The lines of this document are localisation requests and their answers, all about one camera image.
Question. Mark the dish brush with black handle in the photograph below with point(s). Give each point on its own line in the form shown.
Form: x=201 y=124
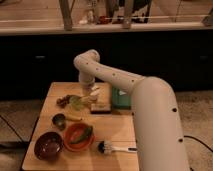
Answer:
x=106 y=147

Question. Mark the orange bowl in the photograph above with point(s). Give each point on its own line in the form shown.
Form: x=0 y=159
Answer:
x=73 y=132

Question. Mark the yellow banana toy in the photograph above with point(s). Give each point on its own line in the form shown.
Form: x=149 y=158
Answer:
x=72 y=117

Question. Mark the white cloth in tray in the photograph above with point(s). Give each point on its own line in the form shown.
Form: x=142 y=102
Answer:
x=122 y=92

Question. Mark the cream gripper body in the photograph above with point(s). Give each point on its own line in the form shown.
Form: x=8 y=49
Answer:
x=90 y=89

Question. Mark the green plastic tray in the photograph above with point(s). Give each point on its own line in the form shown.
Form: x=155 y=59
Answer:
x=120 y=101

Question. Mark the red object on shelf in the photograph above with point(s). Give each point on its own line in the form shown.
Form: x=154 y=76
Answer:
x=104 y=20

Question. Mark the dark purple bowl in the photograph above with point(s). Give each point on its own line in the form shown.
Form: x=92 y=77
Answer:
x=48 y=146

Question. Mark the green plastic cup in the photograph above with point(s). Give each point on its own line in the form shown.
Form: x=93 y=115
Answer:
x=75 y=103

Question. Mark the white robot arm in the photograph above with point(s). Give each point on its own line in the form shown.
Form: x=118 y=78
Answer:
x=157 y=124

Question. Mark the small metal cup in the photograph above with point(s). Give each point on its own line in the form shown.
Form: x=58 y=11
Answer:
x=59 y=121

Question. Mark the wooden block eraser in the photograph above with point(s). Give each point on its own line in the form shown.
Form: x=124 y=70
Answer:
x=99 y=108

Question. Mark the silver fork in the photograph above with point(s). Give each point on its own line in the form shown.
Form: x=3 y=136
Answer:
x=86 y=99

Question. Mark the green pepper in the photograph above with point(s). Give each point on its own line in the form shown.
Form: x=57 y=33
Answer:
x=86 y=134

